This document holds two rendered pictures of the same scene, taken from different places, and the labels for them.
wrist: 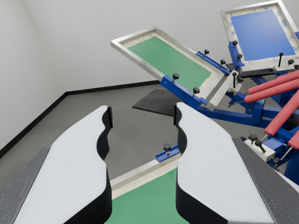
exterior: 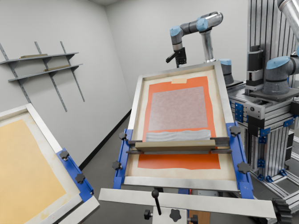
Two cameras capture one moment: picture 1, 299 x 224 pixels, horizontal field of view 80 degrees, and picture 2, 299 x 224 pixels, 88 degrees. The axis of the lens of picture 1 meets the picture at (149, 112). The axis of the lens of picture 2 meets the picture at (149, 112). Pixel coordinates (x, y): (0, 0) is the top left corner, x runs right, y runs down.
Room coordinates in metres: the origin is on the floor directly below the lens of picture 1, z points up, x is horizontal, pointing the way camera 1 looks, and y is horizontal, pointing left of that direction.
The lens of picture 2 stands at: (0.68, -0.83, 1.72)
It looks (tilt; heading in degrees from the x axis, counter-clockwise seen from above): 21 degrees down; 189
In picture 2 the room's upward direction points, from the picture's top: 13 degrees counter-clockwise
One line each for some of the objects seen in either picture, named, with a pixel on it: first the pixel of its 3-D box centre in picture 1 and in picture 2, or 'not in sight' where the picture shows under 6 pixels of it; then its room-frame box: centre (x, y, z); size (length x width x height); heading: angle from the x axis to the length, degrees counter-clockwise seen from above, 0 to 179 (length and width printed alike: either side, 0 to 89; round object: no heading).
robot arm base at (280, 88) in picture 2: not in sight; (275, 85); (-0.46, -0.09, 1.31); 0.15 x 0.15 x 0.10
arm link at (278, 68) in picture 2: not in sight; (278, 67); (-0.46, -0.08, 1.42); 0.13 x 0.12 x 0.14; 86
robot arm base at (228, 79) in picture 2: not in sight; (225, 78); (-0.93, -0.26, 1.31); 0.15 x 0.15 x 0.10
